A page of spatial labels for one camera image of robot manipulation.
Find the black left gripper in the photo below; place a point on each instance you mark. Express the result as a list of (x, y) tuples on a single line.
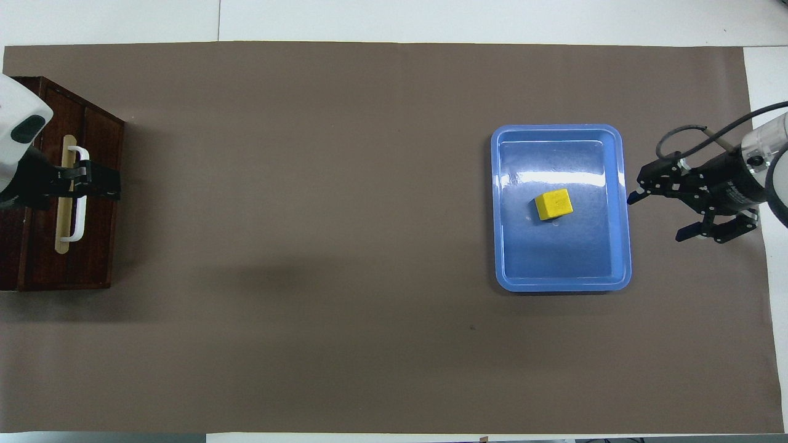
[(31, 184)]

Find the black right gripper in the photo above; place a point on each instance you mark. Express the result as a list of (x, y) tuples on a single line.
[(732, 181)]

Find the yellow block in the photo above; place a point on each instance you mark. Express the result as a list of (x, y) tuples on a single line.
[(553, 205)]

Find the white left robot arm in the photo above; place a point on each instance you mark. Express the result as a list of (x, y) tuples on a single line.
[(18, 104)]

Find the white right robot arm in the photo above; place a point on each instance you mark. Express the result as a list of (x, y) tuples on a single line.
[(772, 141)]

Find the dark wooden cabinet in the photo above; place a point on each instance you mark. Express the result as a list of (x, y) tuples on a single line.
[(101, 234)]

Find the blue plastic tray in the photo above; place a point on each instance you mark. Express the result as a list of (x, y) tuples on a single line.
[(560, 258)]

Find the brown table mat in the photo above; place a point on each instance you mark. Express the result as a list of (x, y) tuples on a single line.
[(308, 246)]

